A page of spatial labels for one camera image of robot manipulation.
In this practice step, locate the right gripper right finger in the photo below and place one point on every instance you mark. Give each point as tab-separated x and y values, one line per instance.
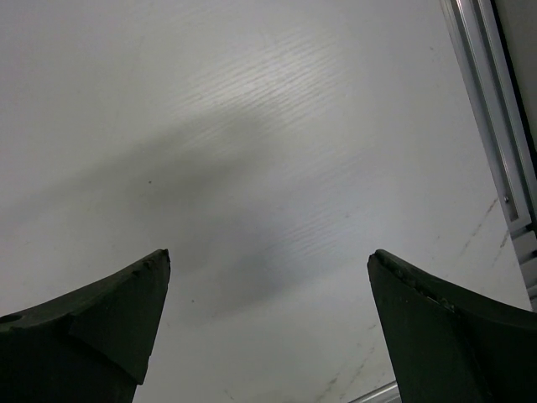
449	344

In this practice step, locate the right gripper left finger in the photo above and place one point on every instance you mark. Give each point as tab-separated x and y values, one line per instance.
90	345

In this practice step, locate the aluminium table frame rail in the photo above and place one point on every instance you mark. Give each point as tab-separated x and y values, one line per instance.
478	44

